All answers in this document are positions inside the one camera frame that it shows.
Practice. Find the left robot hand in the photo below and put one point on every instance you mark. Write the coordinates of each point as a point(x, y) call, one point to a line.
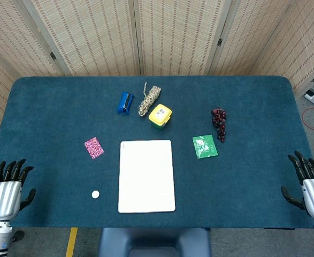
point(4, 198)

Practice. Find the pink patterned packet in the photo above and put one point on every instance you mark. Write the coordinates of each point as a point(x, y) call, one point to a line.
point(93, 148)

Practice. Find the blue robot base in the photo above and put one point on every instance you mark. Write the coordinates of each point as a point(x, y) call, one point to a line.
point(154, 241)

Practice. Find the white rectangular board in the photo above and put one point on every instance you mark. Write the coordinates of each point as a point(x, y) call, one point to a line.
point(146, 176)

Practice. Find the white round pebble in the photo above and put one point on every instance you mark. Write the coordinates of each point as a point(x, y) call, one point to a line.
point(95, 194)

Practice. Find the blue felt table cover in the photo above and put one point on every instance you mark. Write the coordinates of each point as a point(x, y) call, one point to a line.
point(52, 120)

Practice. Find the green tea packet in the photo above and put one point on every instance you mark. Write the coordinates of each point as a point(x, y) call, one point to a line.
point(205, 146)

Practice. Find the dark red grape bunch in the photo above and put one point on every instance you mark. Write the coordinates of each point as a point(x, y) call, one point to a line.
point(219, 120)

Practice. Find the black screen hinge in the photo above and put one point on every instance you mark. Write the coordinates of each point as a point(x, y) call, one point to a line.
point(220, 42)
point(53, 56)

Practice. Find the blue wrapped pack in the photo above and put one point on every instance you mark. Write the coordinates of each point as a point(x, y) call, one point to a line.
point(124, 104)

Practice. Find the green container with yellow lid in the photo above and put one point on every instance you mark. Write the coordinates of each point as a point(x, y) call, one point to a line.
point(160, 115)

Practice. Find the woven folding screen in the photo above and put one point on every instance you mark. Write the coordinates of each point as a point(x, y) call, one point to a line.
point(98, 37)

